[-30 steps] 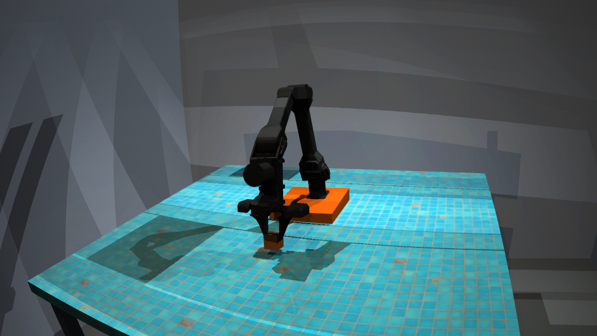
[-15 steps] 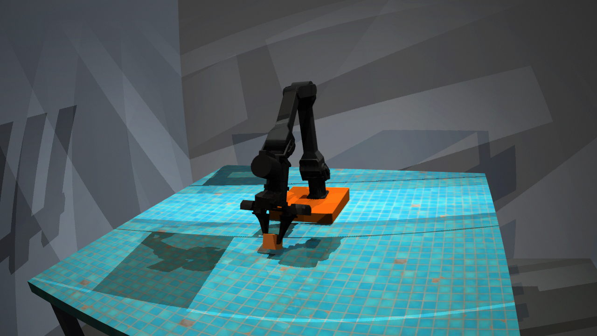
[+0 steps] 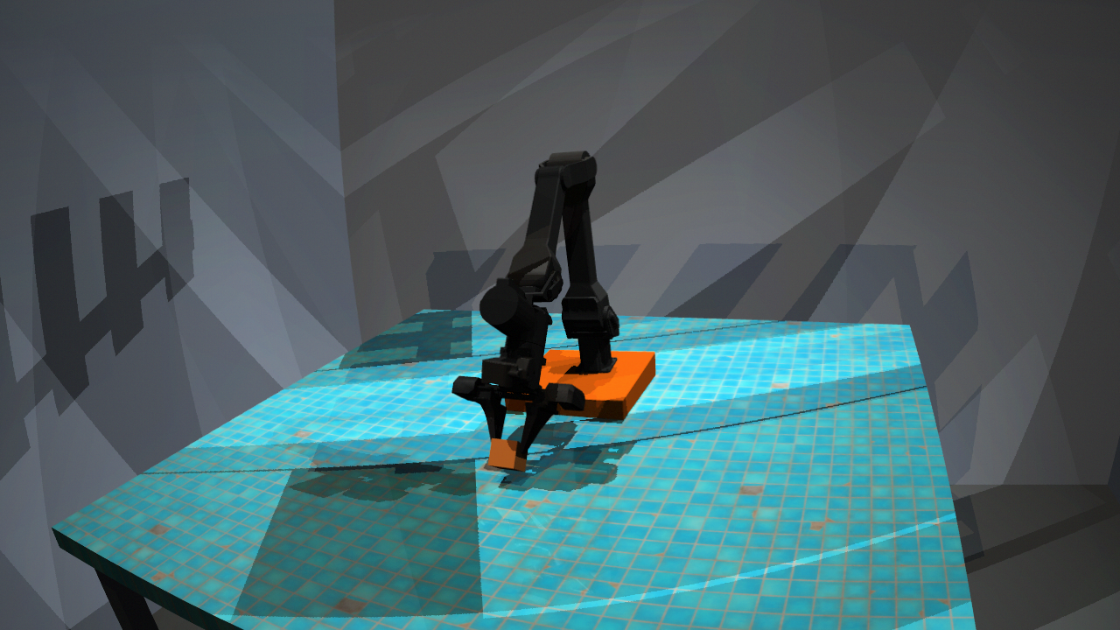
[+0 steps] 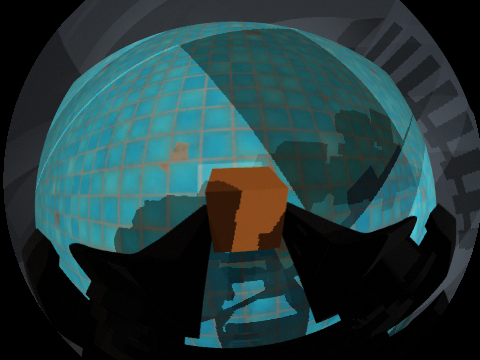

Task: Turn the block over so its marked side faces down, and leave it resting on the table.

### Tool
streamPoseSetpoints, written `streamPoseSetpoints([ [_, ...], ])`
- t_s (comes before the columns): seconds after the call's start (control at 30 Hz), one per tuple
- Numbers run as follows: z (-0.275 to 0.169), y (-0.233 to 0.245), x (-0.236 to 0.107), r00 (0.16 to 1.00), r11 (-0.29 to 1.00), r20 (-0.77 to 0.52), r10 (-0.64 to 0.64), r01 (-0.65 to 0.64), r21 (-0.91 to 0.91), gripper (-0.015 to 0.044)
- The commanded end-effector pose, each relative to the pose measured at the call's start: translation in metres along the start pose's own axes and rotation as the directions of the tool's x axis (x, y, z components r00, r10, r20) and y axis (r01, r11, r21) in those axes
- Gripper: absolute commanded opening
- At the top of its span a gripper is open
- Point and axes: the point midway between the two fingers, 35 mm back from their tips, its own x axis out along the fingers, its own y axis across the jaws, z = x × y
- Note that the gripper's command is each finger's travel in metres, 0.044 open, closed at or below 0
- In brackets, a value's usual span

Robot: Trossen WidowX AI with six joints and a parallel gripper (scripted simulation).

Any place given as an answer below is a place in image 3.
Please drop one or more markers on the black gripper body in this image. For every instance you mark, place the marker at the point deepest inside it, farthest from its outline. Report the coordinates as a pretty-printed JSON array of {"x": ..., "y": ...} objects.
[{"x": 566, "y": 394}]

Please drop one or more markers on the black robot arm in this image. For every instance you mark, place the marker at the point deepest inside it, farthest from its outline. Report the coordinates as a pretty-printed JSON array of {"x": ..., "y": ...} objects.
[{"x": 564, "y": 183}]

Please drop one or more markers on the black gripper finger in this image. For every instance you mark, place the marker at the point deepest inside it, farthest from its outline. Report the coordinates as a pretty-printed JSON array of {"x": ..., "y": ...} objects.
[
  {"x": 538, "y": 415},
  {"x": 495, "y": 416}
]

